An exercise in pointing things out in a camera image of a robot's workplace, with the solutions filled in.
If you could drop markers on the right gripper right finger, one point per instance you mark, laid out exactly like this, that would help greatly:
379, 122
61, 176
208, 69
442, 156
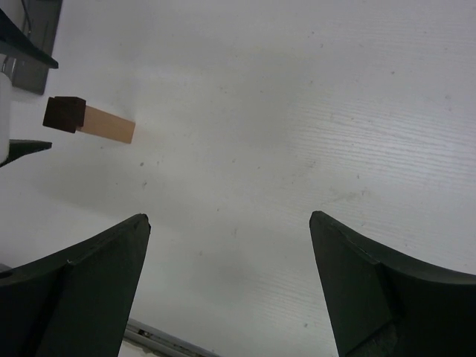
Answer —
382, 302

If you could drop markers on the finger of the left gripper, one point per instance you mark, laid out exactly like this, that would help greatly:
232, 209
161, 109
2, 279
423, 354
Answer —
19, 148
15, 43

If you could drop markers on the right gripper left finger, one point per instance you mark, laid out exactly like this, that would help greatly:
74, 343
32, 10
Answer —
77, 301

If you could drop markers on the dark red cube block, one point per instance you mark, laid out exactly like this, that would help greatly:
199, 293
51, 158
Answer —
65, 113

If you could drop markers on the natural long wood block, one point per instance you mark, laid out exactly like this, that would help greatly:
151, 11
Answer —
106, 125

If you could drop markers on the aluminium front rail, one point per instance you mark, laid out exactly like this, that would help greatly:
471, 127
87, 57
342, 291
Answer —
160, 343

